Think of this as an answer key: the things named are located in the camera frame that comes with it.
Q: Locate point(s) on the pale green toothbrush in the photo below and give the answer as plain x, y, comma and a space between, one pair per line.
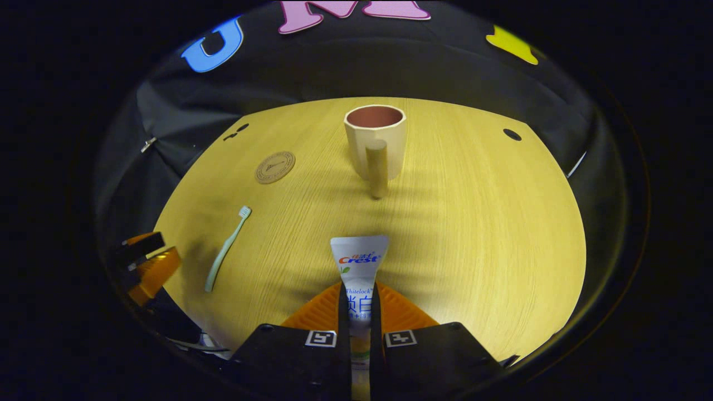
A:
225, 250

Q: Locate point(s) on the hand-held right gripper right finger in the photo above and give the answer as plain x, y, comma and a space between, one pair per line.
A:
376, 317

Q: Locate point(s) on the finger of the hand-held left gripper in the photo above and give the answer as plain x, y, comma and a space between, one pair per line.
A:
156, 273
142, 249

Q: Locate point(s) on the silver metal clip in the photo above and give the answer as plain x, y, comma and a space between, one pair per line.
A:
148, 145

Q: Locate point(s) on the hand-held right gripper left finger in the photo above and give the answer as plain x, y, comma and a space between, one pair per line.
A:
344, 317

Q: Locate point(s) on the wooden desktop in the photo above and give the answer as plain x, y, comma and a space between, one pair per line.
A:
473, 234

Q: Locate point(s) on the white toothpaste tube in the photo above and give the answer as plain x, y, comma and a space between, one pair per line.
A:
359, 267

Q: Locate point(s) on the round brown coaster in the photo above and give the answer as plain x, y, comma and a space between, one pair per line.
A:
275, 167

